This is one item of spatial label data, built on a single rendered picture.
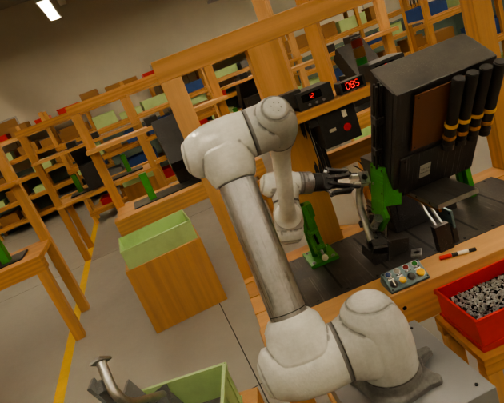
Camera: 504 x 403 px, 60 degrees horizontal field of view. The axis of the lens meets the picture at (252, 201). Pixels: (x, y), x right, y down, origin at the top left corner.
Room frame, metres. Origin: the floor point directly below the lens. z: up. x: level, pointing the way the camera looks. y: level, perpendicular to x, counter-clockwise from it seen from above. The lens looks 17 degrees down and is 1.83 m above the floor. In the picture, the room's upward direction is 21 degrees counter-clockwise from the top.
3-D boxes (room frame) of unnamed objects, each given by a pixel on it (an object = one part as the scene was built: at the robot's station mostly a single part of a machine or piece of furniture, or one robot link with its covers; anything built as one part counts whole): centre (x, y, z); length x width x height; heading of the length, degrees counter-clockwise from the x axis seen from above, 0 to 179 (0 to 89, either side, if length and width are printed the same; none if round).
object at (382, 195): (1.62, -0.51, 1.17); 0.13 x 0.12 x 0.20; 93
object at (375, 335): (0.94, -0.17, 1.08); 0.18 x 0.16 x 0.22; 90
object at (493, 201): (1.69, -0.58, 0.89); 1.10 x 0.42 x 0.02; 93
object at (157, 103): (8.50, 1.44, 1.12); 3.01 x 0.54 x 2.24; 101
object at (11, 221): (10.42, 4.24, 1.11); 3.01 x 0.54 x 2.23; 101
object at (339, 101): (1.95, -0.57, 1.52); 0.90 x 0.25 x 0.04; 93
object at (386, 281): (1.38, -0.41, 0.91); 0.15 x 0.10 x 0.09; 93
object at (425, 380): (0.95, -0.20, 0.95); 0.22 x 0.18 x 0.06; 106
